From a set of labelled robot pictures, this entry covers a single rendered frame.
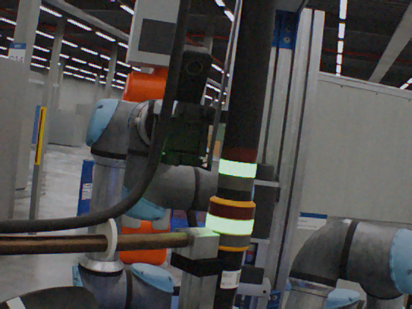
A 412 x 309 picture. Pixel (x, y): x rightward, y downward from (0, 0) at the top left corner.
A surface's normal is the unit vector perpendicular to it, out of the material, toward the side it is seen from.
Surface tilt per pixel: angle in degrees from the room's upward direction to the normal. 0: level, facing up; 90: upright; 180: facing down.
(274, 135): 90
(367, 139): 91
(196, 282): 90
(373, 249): 68
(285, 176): 90
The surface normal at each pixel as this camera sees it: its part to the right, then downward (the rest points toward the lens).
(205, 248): 0.67, 0.13
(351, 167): 0.14, 0.06
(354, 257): -0.47, -0.04
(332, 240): -0.48, -0.44
